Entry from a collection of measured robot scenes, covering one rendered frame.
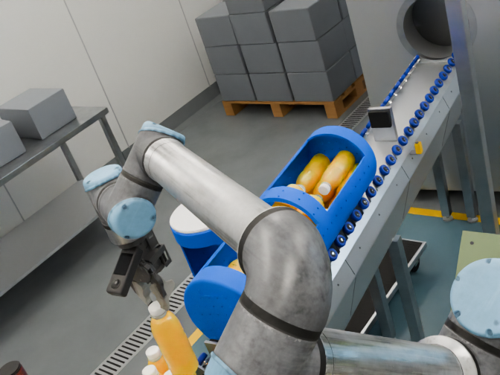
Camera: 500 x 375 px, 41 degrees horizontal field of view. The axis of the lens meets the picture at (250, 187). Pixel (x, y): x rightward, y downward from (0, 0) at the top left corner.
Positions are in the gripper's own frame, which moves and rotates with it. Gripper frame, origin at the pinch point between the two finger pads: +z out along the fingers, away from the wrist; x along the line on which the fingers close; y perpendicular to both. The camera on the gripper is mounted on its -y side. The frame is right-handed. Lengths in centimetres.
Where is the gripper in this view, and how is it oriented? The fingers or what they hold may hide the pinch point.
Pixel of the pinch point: (156, 306)
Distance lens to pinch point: 163.8
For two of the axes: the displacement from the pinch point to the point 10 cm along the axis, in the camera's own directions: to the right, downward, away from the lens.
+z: 3.0, 8.3, 4.7
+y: 4.7, -5.6, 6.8
